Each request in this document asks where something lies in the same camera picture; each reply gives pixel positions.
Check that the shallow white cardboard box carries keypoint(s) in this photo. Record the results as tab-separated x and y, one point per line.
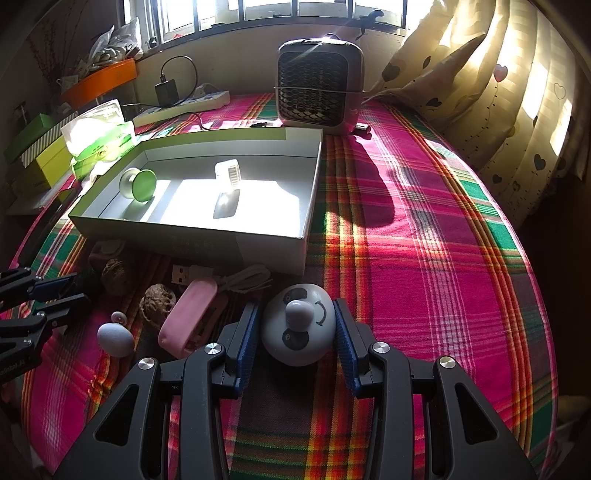
194	242

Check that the black charger adapter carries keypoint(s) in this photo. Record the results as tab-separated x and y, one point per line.
166	92

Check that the orange plastic tray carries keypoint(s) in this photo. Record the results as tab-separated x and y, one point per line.
101	78

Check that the round panda toy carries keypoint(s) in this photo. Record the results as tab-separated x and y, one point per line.
277	344

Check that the pale egg shaped ball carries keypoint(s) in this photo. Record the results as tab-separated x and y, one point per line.
115	339

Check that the white power strip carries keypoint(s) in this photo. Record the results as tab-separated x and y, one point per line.
207	99

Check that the small black connector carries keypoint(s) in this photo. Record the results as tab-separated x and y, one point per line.
362	128

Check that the small ribbed handheld device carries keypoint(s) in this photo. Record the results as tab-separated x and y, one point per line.
227	175

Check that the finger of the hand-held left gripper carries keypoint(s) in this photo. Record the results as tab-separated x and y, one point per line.
53	287
64	308

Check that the dark green box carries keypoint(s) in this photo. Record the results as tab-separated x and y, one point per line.
37	127

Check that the small grey mesh heater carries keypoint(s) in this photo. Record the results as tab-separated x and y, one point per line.
318	83

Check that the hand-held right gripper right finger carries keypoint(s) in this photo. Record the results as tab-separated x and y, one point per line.
344	341

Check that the barred window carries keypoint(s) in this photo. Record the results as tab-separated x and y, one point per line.
277	9

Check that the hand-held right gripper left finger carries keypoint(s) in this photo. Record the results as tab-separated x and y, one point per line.
247	337

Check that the green tissue pack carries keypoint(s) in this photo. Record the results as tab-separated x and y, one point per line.
106	143

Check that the brown walnut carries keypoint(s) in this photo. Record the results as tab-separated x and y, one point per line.
157	307
117	277

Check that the green thread spool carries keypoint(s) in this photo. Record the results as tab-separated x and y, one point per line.
143	184

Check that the clear plastic bags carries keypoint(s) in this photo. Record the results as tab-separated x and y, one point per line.
111	46

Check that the pink plaid tablecloth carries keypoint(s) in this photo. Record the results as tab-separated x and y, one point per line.
415	230

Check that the cream heart print curtain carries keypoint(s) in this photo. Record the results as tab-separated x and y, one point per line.
508	115

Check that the lime green box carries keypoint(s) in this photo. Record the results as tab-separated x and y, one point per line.
48	164

